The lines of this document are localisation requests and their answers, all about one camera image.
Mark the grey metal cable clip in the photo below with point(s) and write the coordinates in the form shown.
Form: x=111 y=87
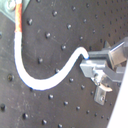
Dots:
x=7 y=7

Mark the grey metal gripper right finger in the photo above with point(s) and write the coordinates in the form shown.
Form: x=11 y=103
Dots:
x=115 y=55

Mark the black perforated breadboard plate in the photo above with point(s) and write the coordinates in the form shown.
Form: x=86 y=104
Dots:
x=52 y=30

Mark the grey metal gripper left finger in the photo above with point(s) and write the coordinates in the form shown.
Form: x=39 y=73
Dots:
x=103 y=77

